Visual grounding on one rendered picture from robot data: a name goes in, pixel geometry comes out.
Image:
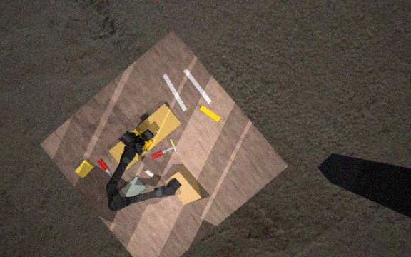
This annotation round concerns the yellow panel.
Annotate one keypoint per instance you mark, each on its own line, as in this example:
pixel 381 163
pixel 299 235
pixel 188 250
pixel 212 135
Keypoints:
pixel 161 123

